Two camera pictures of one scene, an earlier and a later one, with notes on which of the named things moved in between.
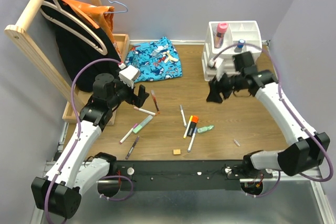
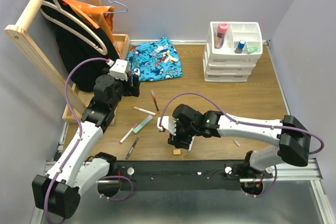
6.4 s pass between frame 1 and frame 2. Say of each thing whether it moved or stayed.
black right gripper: moved
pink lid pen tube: stayed
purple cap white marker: stayed
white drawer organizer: stayed
